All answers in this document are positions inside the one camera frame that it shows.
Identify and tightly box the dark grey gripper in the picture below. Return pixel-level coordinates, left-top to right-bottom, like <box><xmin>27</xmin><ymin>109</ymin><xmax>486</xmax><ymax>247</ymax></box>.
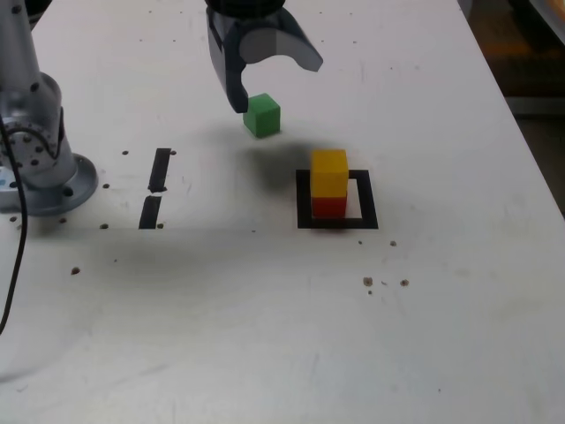
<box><xmin>205</xmin><ymin>7</ymin><xmax>325</xmax><ymax>115</ymax></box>

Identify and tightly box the green cube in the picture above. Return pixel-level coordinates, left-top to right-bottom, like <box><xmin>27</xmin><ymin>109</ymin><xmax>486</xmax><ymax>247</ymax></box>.
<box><xmin>242</xmin><ymin>93</ymin><xmax>283</xmax><ymax>140</ymax></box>

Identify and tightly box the yellow cube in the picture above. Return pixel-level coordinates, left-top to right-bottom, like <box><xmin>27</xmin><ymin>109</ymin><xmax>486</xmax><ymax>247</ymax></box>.
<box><xmin>309</xmin><ymin>148</ymin><xmax>350</xmax><ymax>199</ymax></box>

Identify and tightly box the red cube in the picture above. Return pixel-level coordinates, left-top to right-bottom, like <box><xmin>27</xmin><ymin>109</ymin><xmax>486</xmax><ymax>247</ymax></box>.
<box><xmin>311</xmin><ymin>193</ymin><xmax>347</xmax><ymax>219</ymax></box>

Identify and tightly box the black tape square outline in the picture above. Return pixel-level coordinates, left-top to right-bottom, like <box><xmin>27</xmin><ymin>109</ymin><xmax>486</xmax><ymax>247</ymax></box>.
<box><xmin>295</xmin><ymin>169</ymin><xmax>380</xmax><ymax>231</ymax></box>

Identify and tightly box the black tape strip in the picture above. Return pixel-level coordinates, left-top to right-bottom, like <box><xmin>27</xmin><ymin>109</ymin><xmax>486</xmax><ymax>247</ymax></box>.
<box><xmin>137</xmin><ymin>147</ymin><xmax>173</xmax><ymax>231</ymax></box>

